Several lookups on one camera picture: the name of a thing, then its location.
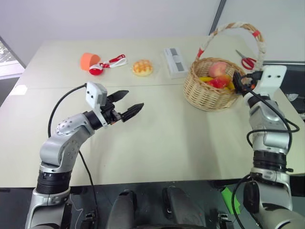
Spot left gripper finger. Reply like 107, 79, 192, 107
107, 90, 130, 104
120, 103, 145, 123

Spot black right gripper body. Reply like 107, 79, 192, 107
239, 76, 257, 96

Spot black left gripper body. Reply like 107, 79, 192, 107
100, 99, 123, 125

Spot red apple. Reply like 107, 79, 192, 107
206, 75, 232, 89

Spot pale pink peach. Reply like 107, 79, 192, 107
209, 62, 228, 78

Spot red and yellow fruit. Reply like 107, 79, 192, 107
199, 76, 235, 91

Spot wrapped golden bread bun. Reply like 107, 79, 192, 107
130, 59, 157, 77

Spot orange plastic cup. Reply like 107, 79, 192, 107
80, 52, 100, 71

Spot black side desk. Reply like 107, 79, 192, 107
263, 61, 305, 115

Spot white grey rectangular box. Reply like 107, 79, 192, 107
163, 47, 189, 79

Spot dark rounded shape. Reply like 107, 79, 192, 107
108, 189, 138, 229

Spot green tape piece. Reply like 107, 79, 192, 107
221, 187, 241, 215

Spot red handled scissors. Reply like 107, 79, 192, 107
235, 49, 258, 71

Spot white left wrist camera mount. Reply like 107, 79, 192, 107
85, 82, 109, 127

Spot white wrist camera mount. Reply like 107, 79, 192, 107
85, 82, 109, 127
255, 65, 287, 94

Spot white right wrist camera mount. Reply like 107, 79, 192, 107
255, 65, 287, 94

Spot red white toy with cord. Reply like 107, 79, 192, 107
89, 54, 128, 76

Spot wicker basket with handle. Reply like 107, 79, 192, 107
183, 22, 266, 112

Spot grey wall pillar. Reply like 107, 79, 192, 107
209, 0, 227, 34

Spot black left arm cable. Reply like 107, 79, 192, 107
47, 83, 100, 229

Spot grey window frame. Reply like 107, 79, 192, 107
0, 35, 26, 81

